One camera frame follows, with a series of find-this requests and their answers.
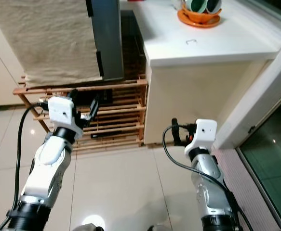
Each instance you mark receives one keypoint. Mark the cream kitchen cabinet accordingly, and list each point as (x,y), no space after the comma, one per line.
(0,67)

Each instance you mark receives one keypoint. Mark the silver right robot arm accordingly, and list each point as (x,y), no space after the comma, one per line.
(207,183)

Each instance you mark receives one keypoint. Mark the white counter block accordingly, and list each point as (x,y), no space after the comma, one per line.
(198,43)

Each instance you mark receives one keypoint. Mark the white framed glass door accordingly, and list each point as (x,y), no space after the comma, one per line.
(256,103)

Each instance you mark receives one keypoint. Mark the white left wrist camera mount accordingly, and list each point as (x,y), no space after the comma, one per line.
(63,115)

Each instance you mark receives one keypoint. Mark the orange plate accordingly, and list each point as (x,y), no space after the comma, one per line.
(188,22)

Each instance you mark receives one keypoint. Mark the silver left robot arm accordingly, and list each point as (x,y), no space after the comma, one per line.
(51,168)

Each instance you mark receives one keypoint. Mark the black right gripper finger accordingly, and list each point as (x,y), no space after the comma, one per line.
(176,131)

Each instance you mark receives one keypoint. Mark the orange bowl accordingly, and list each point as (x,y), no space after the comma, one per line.
(200,17)

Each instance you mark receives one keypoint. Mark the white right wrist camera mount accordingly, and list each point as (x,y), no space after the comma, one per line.
(203,134)

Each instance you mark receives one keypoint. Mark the wooden slatted rack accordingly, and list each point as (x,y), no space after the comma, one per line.
(121,115)

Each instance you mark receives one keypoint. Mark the green white cup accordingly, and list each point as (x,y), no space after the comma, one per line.
(213,6)
(195,5)

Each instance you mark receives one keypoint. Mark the beige fridge cover cloth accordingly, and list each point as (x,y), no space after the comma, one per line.
(44,43)

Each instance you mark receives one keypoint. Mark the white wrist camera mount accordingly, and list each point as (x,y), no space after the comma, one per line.
(63,115)
(203,134)

